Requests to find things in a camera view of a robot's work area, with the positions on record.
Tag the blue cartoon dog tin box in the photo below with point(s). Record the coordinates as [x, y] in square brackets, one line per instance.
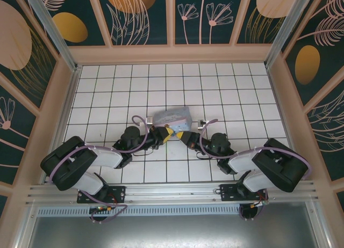
[172, 116]

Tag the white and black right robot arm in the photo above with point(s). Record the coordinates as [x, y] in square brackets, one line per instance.
[279, 164]

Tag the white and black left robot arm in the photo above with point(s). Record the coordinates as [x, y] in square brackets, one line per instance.
[67, 162]

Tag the yellow power connector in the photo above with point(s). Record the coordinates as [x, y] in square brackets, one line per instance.
[253, 205]
[108, 209]

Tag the grey metal sheet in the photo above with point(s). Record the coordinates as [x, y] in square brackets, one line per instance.
[172, 232]

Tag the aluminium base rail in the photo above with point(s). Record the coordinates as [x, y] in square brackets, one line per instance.
[172, 191]

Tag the aluminium floor edge rail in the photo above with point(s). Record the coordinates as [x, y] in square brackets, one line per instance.
[279, 102]
[68, 102]

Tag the aluminium corner post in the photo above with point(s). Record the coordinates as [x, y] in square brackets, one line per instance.
[53, 35]
[285, 27]

